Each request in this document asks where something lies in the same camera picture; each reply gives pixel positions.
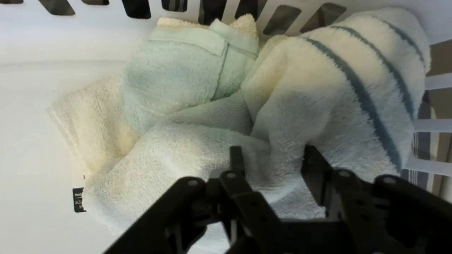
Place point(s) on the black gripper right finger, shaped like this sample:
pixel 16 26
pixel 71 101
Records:
pixel 386 220

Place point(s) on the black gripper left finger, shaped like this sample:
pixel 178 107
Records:
pixel 188 220

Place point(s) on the white dark striped towel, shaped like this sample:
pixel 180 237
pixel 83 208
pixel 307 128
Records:
pixel 329 117

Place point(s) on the plain white towel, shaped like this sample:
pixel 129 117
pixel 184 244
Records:
pixel 178 159

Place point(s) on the cream towel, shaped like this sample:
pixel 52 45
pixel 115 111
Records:
pixel 93 121

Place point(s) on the pale mint green towel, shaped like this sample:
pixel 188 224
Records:
pixel 178 74

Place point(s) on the white plastic laundry basket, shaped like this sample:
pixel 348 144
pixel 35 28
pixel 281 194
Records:
pixel 37 117

